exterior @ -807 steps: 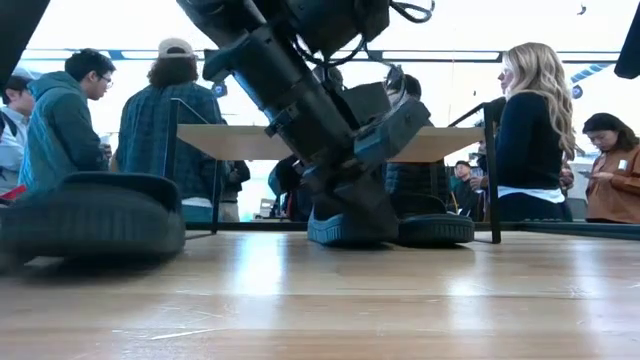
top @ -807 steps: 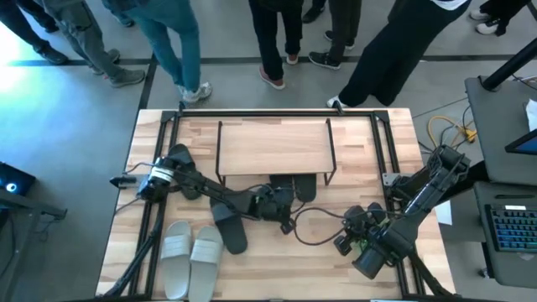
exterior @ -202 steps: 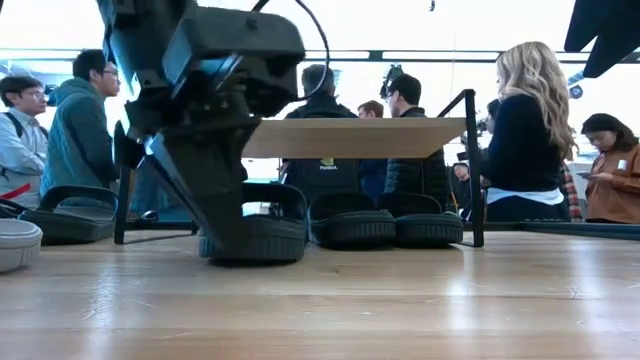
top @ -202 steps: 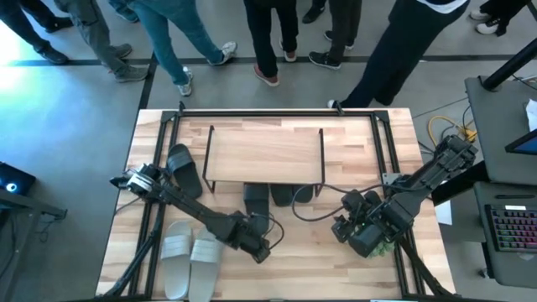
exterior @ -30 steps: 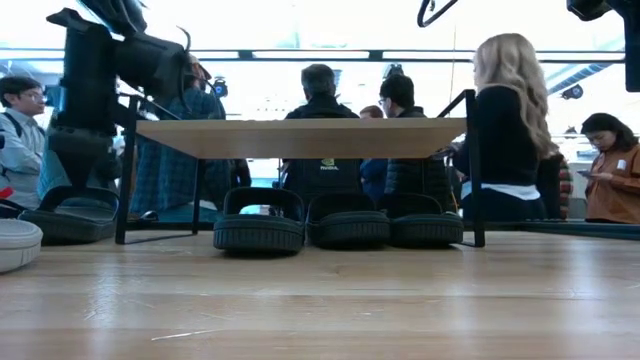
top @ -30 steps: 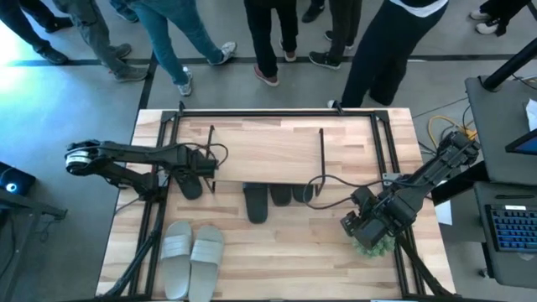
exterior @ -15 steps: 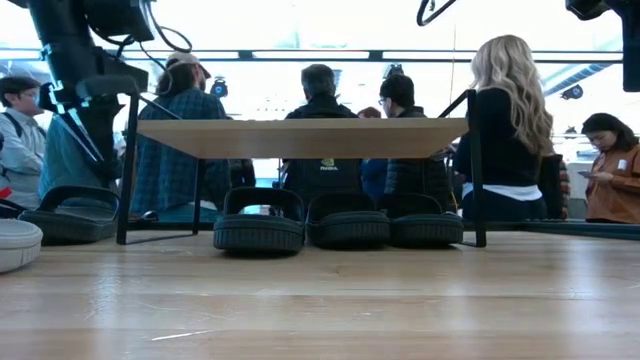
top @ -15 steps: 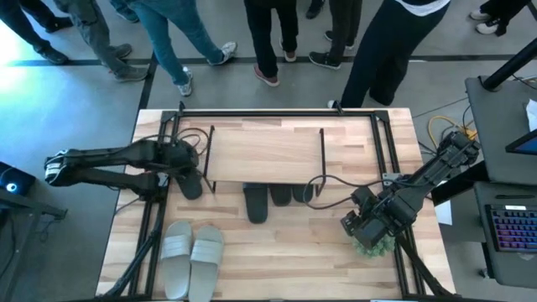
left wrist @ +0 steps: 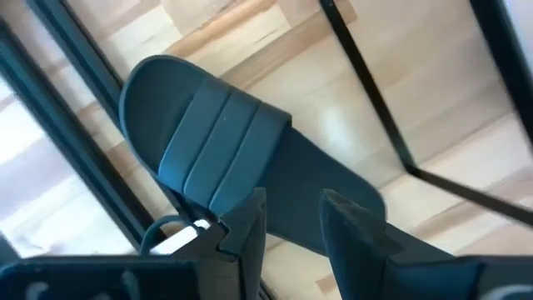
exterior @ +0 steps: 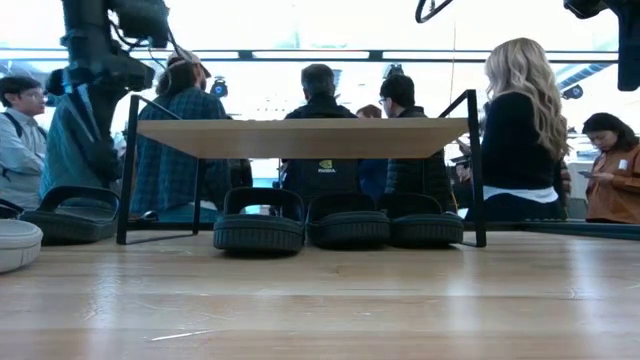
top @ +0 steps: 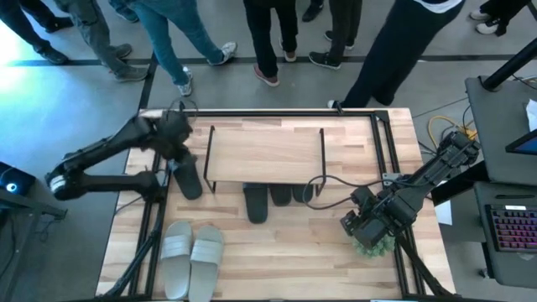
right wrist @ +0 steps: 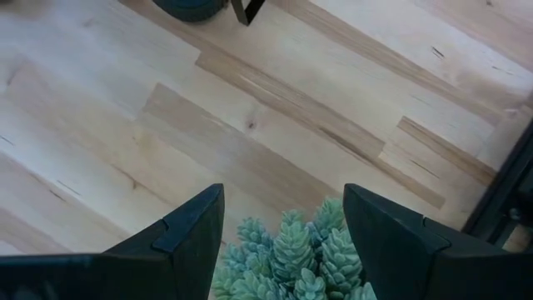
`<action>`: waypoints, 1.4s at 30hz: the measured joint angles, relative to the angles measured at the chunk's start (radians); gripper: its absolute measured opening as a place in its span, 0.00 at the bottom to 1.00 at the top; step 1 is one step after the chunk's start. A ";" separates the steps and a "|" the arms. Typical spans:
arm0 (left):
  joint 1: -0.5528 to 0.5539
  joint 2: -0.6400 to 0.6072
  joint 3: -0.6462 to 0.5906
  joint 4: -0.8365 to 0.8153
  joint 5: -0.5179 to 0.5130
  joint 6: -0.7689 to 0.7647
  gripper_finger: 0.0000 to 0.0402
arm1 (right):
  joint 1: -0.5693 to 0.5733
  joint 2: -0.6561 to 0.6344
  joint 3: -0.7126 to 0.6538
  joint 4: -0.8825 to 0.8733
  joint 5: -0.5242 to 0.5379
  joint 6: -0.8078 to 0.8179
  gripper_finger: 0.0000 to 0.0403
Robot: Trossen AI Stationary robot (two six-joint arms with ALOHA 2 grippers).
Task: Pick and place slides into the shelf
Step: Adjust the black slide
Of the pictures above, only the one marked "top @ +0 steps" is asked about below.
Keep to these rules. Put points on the black tablet blue screen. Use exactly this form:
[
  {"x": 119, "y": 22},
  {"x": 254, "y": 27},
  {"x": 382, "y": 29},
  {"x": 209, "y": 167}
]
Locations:
[{"x": 526, "y": 144}]

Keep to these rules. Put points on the black round pole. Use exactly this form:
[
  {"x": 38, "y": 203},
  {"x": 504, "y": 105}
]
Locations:
[{"x": 507, "y": 67}]

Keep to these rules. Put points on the black aluminium table frame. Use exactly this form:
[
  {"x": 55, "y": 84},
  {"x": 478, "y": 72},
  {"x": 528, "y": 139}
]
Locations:
[{"x": 272, "y": 113}]

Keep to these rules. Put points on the black device blue light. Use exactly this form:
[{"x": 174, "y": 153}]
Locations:
[{"x": 17, "y": 178}]

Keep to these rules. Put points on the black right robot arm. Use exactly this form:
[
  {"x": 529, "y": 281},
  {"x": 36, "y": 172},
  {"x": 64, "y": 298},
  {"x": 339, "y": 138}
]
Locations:
[{"x": 436, "y": 172}]

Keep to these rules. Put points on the white slide sandal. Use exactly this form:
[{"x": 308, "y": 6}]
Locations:
[
  {"x": 205, "y": 264},
  {"x": 176, "y": 260}
]

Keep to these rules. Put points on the white paper sheet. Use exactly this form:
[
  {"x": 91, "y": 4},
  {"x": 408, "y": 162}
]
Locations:
[{"x": 444, "y": 214}]

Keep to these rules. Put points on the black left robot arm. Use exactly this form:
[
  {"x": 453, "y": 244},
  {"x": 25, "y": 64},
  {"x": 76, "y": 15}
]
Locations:
[{"x": 105, "y": 182}]

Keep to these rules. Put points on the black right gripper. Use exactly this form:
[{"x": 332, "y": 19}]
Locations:
[{"x": 373, "y": 228}]

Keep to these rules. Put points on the person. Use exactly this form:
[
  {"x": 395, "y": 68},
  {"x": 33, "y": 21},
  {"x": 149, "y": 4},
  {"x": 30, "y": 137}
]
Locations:
[
  {"x": 344, "y": 25},
  {"x": 163, "y": 42},
  {"x": 503, "y": 10},
  {"x": 398, "y": 50},
  {"x": 126, "y": 13},
  {"x": 262, "y": 38},
  {"x": 92, "y": 33},
  {"x": 52, "y": 54}
]

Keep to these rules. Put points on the wooden shelf black metal frame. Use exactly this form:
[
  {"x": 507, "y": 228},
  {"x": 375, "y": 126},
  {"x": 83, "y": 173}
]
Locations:
[{"x": 264, "y": 155}]

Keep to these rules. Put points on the backlit black keyboard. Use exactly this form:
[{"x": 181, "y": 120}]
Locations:
[{"x": 514, "y": 228}]

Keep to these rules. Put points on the green artificial plant white pot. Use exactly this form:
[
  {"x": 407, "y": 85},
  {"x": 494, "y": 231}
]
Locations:
[{"x": 377, "y": 251}]

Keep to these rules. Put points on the black metal beam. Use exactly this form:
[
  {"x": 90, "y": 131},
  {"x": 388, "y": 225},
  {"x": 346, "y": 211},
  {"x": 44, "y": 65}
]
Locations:
[{"x": 465, "y": 180}]

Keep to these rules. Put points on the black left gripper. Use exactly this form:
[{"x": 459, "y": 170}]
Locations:
[{"x": 176, "y": 132}]

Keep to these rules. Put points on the silver mounting plate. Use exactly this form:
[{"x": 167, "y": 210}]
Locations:
[{"x": 389, "y": 178}]

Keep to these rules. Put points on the black metal stand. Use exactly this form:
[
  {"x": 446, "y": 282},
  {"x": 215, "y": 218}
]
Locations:
[{"x": 33, "y": 207}]

